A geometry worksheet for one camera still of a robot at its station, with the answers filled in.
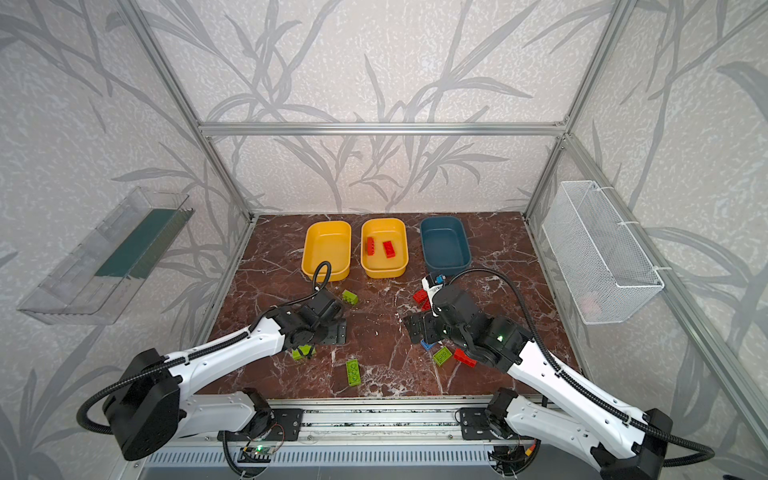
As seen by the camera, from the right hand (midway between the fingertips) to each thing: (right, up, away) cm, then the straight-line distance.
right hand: (420, 306), depth 73 cm
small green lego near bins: (-21, -2, +22) cm, 31 cm away
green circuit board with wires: (-40, -36, -1) cm, 54 cm away
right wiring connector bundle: (+23, -38, +1) cm, 45 cm away
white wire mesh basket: (+38, +9, -12) cm, 41 cm away
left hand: (-23, -8, +12) cm, 27 cm away
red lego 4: (+12, -16, +10) cm, 22 cm away
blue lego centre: (+3, -14, +12) cm, 19 cm away
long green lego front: (-18, -19, +8) cm, 28 cm away
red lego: (-16, +14, +35) cm, 41 cm away
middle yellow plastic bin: (-12, +20, +45) cm, 51 cm away
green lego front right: (+7, -17, +11) cm, 21 cm away
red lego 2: (-9, +13, +35) cm, 39 cm away
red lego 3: (+1, -2, +23) cm, 23 cm away
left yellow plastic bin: (-33, +16, +39) cm, 54 cm away
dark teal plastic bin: (+12, +14, +39) cm, 43 cm away
